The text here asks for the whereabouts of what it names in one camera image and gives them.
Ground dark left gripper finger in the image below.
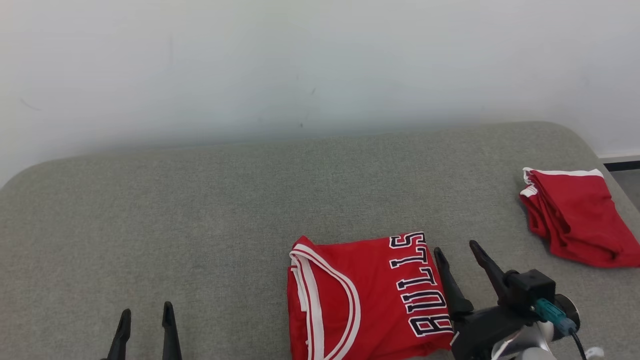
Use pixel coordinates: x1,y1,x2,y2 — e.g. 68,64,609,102
107,308,132,360
161,301,183,360

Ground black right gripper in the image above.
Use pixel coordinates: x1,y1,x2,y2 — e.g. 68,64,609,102
433,240,537,360

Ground red basketball jersey with lettering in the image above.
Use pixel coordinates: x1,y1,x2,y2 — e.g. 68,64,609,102
286,231,456,360

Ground red shorts with white trim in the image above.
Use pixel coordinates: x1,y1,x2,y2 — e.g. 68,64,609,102
518,167,640,269

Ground black and white baseboard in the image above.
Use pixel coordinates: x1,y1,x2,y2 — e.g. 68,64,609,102
599,153,640,172

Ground teal cable connector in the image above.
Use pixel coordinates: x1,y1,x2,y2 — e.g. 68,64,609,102
532,298,578,337

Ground thin black cable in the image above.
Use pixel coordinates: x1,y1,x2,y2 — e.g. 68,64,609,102
569,327,589,360

